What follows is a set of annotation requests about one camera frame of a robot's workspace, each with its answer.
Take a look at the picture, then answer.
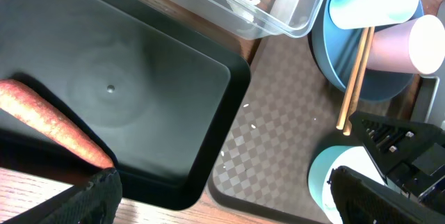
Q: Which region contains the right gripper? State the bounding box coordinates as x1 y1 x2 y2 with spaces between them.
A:
349 111 444 214

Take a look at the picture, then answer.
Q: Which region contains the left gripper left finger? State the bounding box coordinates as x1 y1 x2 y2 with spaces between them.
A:
3 167 123 224

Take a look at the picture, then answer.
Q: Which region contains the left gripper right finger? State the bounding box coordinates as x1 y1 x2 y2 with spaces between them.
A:
328 166 444 224

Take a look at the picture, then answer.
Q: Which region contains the light blue bowl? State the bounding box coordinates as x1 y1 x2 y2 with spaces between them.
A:
308 145 386 224

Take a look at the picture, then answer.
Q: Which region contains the wooden chopstick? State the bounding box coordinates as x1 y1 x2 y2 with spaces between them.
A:
336 27 370 130
343 27 375 136

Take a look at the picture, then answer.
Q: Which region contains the orange carrot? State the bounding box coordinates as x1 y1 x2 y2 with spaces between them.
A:
1 79 114 168

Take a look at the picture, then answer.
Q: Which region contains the grey dishwasher rack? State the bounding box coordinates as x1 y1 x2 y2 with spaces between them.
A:
410 62 444 129

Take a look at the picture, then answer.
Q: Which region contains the pink cup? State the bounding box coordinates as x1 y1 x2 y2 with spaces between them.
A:
367 15 444 74

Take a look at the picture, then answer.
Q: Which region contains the brown serving tray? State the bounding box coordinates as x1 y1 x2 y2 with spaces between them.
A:
207 34 423 224

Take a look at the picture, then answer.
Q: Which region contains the dark blue plate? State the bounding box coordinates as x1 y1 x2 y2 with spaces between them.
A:
311 0 414 102

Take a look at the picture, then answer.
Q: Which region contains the black tray bin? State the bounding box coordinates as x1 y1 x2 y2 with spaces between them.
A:
1 0 251 210

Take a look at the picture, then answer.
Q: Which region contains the light blue cup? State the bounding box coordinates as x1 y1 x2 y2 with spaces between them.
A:
328 0 421 31

